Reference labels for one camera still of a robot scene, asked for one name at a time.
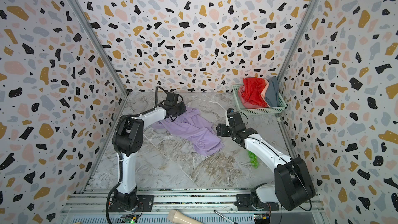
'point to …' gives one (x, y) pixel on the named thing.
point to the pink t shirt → (246, 104)
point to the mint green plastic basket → (244, 110)
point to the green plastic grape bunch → (254, 159)
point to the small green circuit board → (129, 221)
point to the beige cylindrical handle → (176, 217)
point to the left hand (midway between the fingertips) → (187, 105)
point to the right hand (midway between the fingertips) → (220, 124)
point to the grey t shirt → (272, 92)
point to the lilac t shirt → (198, 131)
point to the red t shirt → (251, 90)
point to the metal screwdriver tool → (226, 219)
